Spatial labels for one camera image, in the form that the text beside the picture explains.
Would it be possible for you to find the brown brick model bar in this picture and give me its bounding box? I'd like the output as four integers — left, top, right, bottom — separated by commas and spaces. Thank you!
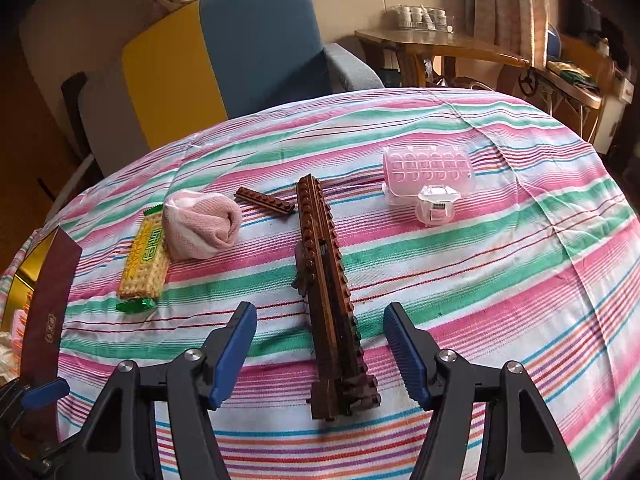
293, 174, 381, 422

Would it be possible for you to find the pink sock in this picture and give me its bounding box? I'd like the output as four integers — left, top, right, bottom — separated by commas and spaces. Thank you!
162, 190, 242, 262

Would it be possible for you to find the gold maroon gift box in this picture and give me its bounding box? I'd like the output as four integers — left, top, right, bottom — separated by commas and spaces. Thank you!
0, 225, 84, 441

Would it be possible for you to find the small green cracker packet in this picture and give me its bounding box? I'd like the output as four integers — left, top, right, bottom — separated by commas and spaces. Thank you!
116, 205, 170, 313

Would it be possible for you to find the striped tablecloth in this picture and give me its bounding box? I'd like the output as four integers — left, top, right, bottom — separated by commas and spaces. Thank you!
32, 89, 639, 479

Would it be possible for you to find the pink lidded plastic case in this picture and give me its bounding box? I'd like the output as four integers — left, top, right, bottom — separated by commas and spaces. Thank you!
382, 143, 475, 226

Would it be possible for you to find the small brown brick plate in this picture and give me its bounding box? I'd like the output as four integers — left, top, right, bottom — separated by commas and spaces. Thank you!
234, 186, 295, 216

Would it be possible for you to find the wooden shelf unit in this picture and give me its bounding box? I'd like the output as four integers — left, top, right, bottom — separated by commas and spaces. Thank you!
518, 26, 634, 156

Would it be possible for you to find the wooden side table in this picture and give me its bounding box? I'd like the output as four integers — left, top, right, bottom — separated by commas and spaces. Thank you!
355, 29, 530, 93

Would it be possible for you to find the yellow blue grey armchair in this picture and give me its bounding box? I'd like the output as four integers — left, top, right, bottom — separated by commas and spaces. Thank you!
78, 0, 383, 176

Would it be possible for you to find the white tea set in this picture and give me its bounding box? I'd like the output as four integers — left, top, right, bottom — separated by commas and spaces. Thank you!
392, 6, 454, 34

